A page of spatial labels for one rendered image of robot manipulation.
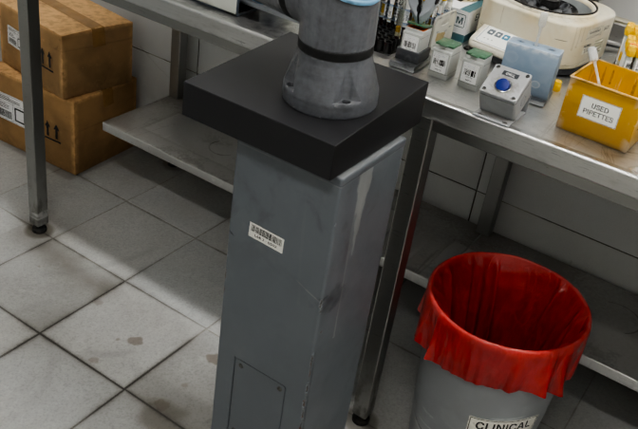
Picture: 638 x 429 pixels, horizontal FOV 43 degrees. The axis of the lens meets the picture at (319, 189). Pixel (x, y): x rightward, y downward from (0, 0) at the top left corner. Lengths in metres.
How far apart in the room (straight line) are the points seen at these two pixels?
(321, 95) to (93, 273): 1.34
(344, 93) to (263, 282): 0.36
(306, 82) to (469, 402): 0.85
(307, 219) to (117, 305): 1.12
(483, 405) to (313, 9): 0.95
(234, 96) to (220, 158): 1.20
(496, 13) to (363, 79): 0.62
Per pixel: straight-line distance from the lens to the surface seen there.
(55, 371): 2.13
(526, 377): 1.72
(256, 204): 1.32
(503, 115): 1.49
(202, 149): 2.50
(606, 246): 2.28
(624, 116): 1.48
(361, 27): 1.19
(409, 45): 1.63
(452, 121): 1.51
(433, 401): 1.85
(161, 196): 2.76
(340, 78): 1.21
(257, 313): 1.43
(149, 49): 2.93
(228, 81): 1.31
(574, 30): 1.74
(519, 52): 1.59
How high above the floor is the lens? 1.46
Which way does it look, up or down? 30 degrees down
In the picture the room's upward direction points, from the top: 9 degrees clockwise
